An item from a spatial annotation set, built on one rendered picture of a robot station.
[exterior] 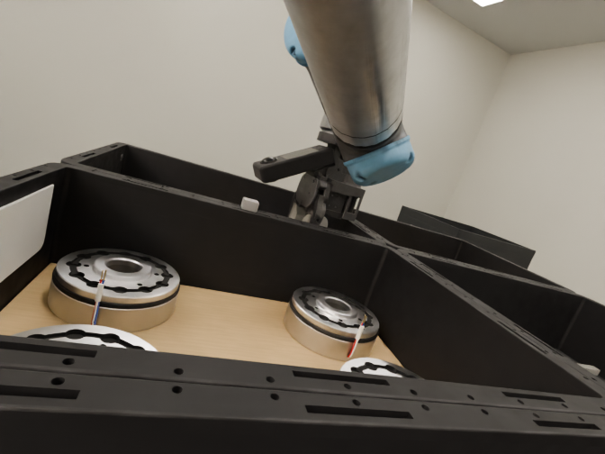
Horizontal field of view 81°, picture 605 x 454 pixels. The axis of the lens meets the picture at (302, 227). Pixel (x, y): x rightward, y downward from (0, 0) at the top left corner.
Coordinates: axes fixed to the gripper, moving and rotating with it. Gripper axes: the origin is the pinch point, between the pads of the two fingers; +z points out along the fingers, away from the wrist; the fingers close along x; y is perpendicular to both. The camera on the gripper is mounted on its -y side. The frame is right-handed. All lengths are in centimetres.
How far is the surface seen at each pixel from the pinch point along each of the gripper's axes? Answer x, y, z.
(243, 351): -23.6, -12.0, 2.0
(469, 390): -40.1, -6.9, -8.0
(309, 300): -18.1, -4.2, -1.2
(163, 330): -21.2, -18.9, 2.0
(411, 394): -40.4, -10.8, -8.0
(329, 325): -23.1, -4.0, -1.2
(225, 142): 284, 32, -2
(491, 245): 73, 137, -2
